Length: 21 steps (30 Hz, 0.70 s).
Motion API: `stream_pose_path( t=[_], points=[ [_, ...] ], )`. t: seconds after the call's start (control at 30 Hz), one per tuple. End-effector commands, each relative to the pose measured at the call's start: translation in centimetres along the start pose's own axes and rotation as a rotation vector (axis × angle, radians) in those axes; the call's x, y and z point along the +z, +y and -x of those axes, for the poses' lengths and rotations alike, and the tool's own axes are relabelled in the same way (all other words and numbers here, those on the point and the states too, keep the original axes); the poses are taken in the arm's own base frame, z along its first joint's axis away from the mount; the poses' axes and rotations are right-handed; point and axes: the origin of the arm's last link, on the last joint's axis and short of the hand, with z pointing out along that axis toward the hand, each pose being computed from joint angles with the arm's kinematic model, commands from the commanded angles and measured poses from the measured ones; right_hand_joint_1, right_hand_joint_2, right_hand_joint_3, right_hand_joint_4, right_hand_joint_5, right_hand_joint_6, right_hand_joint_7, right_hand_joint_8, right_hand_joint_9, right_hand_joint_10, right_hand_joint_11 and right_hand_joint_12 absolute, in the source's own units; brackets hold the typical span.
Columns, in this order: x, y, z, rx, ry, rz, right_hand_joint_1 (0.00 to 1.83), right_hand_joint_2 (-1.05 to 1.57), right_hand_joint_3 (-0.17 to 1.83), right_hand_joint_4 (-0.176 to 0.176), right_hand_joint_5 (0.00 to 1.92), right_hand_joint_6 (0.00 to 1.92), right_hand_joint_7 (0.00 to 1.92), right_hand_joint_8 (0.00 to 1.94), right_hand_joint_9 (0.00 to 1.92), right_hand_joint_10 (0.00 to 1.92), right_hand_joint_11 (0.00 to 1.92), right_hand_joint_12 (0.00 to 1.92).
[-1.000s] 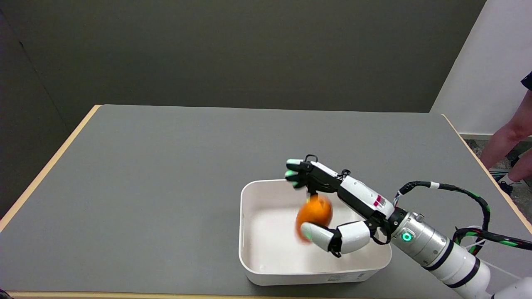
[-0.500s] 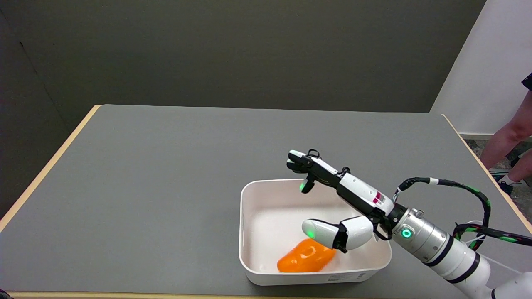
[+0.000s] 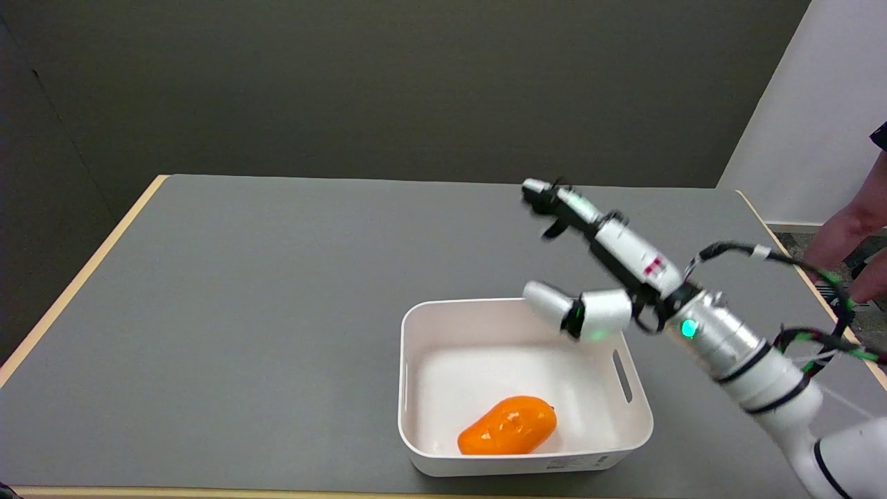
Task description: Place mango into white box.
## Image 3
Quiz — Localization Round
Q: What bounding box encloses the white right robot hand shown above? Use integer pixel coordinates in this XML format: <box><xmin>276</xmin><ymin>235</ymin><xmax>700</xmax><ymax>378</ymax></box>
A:
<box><xmin>520</xmin><ymin>177</ymin><xmax>702</xmax><ymax>342</ymax></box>

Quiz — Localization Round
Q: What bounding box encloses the orange mango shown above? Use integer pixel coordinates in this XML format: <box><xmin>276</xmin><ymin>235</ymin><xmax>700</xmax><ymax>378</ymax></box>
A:
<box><xmin>457</xmin><ymin>396</ymin><xmax>557</xmax><ymax>456</ymax></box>

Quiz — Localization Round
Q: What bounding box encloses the white plastic box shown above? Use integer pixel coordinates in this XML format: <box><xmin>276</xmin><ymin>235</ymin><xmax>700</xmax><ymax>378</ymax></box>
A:
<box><xmin>398</xmin><ymin>297</ymin><xmax>654</xmax><ymax>478</ymax></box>

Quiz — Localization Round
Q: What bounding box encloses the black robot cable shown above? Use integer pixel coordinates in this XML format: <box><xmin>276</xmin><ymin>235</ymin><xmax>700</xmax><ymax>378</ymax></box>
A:
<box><xmin>685</xmin><ymin>242</ymin><xmax>887</xmax><ymax>375</ymax></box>

